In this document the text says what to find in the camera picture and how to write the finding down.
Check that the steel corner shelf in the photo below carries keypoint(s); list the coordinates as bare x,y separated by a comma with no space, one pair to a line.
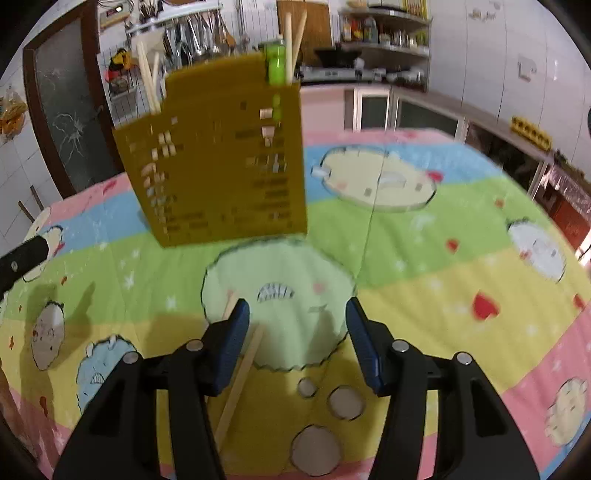
397,48

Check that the gas stove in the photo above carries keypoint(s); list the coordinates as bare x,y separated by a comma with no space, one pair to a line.
323,73

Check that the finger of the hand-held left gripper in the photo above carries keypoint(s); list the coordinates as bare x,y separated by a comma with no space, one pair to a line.
23,263

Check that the grey wall pipe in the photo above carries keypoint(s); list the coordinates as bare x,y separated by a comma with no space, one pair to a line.
240,23

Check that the yellow red rubber gloves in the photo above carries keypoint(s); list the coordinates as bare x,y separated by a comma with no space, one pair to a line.
120,60

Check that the wooden chopstick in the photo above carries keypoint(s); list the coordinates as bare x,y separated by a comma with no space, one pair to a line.
144,78
288,46
298,39
155,83
240,383

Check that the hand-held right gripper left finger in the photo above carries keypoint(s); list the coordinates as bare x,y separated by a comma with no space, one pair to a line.
231,350

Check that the white electric meter box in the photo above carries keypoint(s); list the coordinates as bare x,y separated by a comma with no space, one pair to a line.
115,10

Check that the row of hanging steel ladles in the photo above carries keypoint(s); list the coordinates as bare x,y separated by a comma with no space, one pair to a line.
198,39

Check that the white dish rack shelf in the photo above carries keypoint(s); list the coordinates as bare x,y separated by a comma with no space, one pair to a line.
184,14

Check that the yellow perforated utensil holder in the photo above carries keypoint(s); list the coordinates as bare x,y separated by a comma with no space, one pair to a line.
221,184

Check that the red covered box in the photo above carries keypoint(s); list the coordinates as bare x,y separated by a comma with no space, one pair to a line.
568,203

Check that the white wall hook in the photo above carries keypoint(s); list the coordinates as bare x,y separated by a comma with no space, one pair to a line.
526,67

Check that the black wok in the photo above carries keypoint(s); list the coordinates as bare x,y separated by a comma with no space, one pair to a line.
337,56

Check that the yellow egg carton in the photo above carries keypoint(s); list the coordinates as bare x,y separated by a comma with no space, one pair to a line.
531,130

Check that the thin wooden stick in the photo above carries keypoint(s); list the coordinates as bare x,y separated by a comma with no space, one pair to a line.
25,211
34,194

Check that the rectangular wooden cutting board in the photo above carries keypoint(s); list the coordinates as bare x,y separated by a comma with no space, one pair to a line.
318,23

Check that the cooking oil bottle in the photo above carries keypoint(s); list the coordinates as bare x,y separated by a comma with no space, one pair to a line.
369,28

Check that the brown framed glass door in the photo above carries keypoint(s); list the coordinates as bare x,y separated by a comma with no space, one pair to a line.
69,115

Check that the printed cartoon blanket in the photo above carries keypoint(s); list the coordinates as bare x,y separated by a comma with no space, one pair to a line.
415,240

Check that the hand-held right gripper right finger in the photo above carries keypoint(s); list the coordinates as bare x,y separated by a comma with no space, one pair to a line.
364,350

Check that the kitchen counter cabinet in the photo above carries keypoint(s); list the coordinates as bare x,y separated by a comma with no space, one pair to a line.
415,115

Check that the orange plastic bag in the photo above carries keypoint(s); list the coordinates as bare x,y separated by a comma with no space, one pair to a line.
11,115

